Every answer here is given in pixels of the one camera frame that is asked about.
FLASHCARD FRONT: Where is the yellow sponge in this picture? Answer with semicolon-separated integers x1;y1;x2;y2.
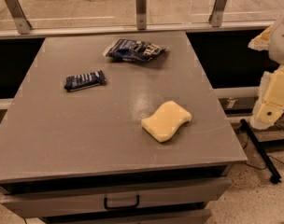
141;101;192;143

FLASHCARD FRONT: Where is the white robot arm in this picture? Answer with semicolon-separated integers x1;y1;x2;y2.
248;12;284;130

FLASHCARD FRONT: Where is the blue chip bag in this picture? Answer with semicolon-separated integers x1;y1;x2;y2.
103;38;165;63

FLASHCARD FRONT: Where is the black floor stand bar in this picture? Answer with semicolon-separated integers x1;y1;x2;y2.
240;119;281;184

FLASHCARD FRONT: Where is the dark blue snack bar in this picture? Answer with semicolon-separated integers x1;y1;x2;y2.
64;70;107;91

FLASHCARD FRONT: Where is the black floor cable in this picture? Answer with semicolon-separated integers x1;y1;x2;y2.
241;133;284;173

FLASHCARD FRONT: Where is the right metal railing bracket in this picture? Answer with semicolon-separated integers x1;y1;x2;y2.
208;0;227;27

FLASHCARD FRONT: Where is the metal railing bracket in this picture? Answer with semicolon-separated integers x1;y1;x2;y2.
4;0;32;35
135;0;147;30
208;0;227;27

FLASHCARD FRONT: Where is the middle metal railing bracket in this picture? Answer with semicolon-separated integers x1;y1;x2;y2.
135;0;147;30

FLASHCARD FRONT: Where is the black drawer handle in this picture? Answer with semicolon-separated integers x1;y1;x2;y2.
103;195;140;211

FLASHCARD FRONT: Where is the left metal railing bracket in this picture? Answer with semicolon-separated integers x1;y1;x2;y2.
4;0;32;35

